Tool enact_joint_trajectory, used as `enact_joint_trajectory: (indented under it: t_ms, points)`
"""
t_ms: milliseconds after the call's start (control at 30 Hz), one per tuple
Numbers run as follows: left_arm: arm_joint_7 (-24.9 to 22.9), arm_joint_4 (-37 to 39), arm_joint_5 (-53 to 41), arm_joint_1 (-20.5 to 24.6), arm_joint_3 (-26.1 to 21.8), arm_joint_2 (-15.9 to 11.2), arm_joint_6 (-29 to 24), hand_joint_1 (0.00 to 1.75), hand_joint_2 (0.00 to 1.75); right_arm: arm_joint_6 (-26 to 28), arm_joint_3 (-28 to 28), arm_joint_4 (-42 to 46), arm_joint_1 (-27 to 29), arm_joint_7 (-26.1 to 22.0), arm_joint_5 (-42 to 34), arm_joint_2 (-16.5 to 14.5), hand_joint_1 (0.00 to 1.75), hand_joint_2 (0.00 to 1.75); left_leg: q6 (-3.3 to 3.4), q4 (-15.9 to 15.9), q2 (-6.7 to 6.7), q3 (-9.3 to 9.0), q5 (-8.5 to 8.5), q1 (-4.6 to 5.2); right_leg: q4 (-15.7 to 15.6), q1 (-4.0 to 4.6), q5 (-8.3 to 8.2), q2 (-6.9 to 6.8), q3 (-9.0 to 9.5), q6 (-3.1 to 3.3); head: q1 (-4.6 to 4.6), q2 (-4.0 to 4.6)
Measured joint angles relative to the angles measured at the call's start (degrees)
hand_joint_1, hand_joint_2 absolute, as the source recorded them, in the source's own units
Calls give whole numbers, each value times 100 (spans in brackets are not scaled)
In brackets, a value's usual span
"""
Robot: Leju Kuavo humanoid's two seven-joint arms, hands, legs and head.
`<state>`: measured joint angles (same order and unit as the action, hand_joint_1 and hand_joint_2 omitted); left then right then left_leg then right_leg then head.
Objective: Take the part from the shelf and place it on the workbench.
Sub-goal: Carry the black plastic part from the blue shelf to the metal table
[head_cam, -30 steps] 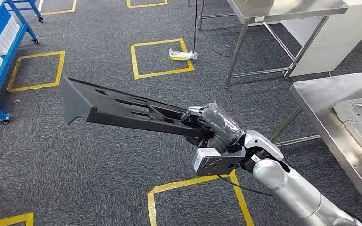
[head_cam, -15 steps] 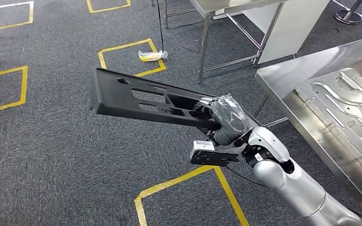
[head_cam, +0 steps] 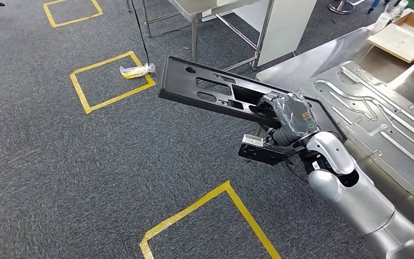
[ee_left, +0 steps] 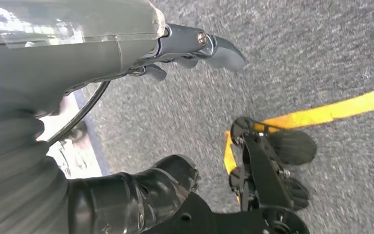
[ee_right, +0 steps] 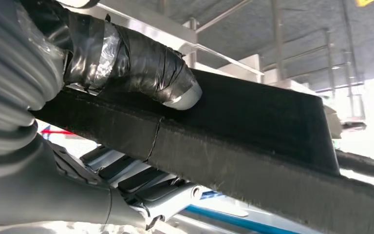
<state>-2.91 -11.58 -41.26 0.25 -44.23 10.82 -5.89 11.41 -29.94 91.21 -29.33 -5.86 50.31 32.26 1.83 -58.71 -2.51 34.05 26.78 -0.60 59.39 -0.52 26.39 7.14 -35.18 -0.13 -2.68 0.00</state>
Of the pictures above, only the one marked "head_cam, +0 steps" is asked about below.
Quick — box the black plastic panel part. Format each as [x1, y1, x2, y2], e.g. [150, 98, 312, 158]
[158, 55, 348, 144]

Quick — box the steel workbench table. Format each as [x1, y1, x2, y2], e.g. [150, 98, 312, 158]
[255, 26, 414, 238]

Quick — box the thin black pole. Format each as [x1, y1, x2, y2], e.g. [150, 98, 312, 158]
[131, 0, 151, 66]

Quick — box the white board panel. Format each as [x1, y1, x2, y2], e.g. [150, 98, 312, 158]
[232, 0, 318, 68]

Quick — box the stamped silver metal panel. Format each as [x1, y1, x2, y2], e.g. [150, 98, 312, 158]
[298, 60, 414, 215]

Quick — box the round metal stanchion base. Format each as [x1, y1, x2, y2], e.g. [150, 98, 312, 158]
[328, 0, 356, 15]

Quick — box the small white box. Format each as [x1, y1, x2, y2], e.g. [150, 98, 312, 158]
[372, 12, 394, 35]

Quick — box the white foam insert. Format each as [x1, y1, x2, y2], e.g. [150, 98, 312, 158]
[368, 22, 414, 64]

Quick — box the clear plastic bottle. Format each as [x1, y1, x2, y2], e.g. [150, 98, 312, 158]
[389, 0, 408, 21]

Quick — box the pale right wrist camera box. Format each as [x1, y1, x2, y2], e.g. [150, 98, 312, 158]
[241, 134, 265, 148]

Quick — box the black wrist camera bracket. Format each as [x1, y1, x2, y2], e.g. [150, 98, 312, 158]
[238, 137, 306, 166]

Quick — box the steel frame table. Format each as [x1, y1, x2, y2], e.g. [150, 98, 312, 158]
[142, 0, 275, 71]

